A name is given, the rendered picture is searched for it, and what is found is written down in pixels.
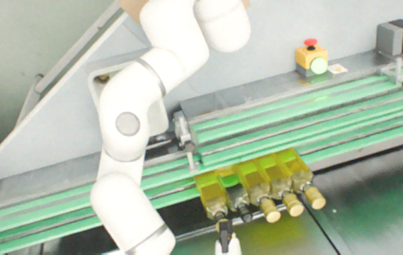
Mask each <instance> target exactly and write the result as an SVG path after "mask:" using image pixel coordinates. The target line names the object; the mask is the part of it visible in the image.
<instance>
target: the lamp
mask: <svg viewBox="0 0 403 255"><path fill-rule="evenodd" d="M310 68H311V70H312V71H313V72H316V73H318V74H320V73H322V72H324V71H325V70H326V68H327V62H326V61H325V60H324V59H322V58H321V57H316V58H314V59H313V60H312V62H311V63H310Z"/></svg>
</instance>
